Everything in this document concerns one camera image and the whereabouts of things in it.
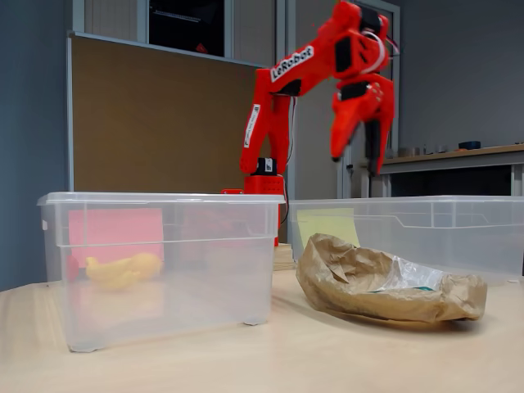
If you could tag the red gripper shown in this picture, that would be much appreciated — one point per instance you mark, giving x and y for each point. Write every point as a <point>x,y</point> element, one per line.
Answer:
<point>357,103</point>

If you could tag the yellow toy lemon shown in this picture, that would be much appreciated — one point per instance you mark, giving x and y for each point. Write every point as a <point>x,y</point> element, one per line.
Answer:
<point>149,266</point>

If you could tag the yellow toy banana bunch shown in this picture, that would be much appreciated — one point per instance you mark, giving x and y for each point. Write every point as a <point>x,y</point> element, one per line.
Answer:
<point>110,274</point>

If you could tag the red robot arm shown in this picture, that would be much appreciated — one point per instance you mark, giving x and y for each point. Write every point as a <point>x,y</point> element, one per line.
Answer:
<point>262,123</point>

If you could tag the clear plastic bin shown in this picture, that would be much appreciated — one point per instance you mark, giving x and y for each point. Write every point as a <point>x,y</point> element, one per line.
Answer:
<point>471,245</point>
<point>204,286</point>

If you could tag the grey cabinet with doors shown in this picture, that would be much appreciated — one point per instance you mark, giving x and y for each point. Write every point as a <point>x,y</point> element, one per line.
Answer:
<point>311,163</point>

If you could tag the wooden sideboard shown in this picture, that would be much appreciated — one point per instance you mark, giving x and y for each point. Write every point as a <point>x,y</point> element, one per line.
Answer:
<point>450,159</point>

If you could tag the yellow paper note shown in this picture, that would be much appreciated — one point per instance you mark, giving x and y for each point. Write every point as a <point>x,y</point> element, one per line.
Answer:
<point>327,225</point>

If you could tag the dark blue round object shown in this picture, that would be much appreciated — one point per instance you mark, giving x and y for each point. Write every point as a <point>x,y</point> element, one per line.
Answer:
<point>469,145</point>

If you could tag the orange printed clamp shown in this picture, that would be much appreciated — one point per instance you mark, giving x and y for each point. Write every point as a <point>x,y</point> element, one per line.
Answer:
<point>232,191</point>

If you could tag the wooden base block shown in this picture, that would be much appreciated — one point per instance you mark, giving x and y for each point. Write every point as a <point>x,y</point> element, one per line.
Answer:
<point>283,258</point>

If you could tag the crumpled brown paper bag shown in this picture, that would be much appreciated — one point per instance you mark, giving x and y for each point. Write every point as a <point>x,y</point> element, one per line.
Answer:
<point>368,307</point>

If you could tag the brown cork pinboard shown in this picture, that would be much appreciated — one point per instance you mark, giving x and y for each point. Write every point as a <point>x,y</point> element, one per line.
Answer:
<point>163,123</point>

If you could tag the pink paper note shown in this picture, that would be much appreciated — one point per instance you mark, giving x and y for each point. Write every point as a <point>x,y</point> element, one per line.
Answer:
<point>114,233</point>

